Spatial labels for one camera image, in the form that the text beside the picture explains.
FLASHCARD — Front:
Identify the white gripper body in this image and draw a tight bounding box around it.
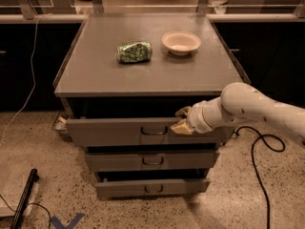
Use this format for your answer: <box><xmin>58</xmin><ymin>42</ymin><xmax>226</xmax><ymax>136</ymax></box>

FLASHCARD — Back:
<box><xmin>187</xmin><ymin>100</ymin><xmax>214</xmax><ymax>134</ymax></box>

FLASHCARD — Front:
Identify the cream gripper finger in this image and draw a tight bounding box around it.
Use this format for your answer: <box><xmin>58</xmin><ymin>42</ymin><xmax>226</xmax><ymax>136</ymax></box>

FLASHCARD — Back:
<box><xmin>171</xmin><ymin>118</ymin><xmax>193</xmax><ymax>135</ymax></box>
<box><xmin>175</xmin><ymin>106</ymin><xmax>192</xmax><ymax>117</ymax></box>

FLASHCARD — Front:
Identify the grey top drawer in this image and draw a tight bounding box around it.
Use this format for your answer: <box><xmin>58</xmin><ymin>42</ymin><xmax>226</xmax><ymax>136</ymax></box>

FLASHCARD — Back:
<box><xmin>67</xmin><ymin>117</ymin><xmax>234</xmax><ymax>147</ymax></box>

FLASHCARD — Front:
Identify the grey drawer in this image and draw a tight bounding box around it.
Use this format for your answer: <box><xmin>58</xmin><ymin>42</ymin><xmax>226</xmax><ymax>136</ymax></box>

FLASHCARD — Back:
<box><xmin>85</xmin><ymin>150</ymin><xmax>217</xmax><ymax>172</ymax></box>
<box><xmin>67</xmin><ymin>117</ymin><xmax>234</xmax><ymax>147</ymax></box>
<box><xmin>95</xmin><ymin>178</ymin><xmax>210</xmax><ymax>198</ymax></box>

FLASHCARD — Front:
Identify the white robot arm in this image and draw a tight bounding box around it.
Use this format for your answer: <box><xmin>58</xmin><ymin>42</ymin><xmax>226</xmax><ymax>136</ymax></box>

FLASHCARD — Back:
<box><xmin>171</xmin><ymin>82</ymin><xmax>305</xmax><ymax>147</ymax></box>

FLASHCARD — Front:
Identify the grey bottom drawer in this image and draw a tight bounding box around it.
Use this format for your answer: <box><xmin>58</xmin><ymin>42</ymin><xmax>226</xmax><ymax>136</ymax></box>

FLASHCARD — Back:
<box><xmin>95</xmin><ymin>178</ymin><xmax>210</xmax><ymax>198</ymax></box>

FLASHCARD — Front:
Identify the grey drawer cabinet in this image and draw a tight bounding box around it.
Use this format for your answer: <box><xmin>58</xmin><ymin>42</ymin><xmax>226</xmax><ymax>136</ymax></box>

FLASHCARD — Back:
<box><xmin>52</xmin><ymin>13</ymin><xmax>252</xmax><ymax>200</ymax></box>

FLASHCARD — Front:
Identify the grey middle drawer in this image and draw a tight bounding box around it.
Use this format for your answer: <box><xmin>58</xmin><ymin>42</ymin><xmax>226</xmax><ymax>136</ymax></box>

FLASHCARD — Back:
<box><xmin>85</xmin><ymin>150</ymin><xmax>217</xmax><ymax>172</ymax></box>

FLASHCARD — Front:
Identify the white paper bowl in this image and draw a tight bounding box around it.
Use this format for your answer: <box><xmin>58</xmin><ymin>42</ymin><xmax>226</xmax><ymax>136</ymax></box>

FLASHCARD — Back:
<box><xmin>161</xmin><ymin>31</ymin><xmax>201</xmax><ymax>56</ymax></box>

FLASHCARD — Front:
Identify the crushed green soda can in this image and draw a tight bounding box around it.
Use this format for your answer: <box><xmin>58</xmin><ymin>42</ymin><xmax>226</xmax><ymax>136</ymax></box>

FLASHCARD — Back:
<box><xmin>117</xmin><ymin>41</ymin><xmax>153</xmax><ymax>64</ymax></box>

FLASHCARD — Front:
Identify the black bar on floor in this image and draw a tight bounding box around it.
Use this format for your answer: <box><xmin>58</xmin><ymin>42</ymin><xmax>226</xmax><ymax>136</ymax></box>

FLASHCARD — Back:
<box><xmin>10</xmin><ymin>169</ymin><xmax>39</xmax><ymax>229</ymax></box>

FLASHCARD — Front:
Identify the black floor cable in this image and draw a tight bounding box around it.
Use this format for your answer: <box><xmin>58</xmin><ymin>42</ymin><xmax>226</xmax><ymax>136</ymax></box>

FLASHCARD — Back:
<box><xmin>234</xmin><ymin>126</ymin><xmax>286</xmax><ymax>229</ymax></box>

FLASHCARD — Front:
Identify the wire mesh basket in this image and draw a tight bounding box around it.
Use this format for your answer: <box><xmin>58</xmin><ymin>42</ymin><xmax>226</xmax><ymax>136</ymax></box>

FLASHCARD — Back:
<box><xmin>51</xmin><ymin>112</ymin><xmax>71</xmax><ymax>142</ymax></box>

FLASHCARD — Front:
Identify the white hanging cable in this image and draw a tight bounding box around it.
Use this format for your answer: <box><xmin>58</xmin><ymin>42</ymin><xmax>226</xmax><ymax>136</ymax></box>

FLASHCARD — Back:
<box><xmin>0</xmin><ymin>13</ymin><xmax>51</xmax><ymax>145</ymax></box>

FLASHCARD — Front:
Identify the thin black cable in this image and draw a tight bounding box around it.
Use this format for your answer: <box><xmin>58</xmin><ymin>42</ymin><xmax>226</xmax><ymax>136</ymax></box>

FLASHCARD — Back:
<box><xmin>0</xmin><ymin>193</ymin><xmax>52</xmax><ymax>229</ymax></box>

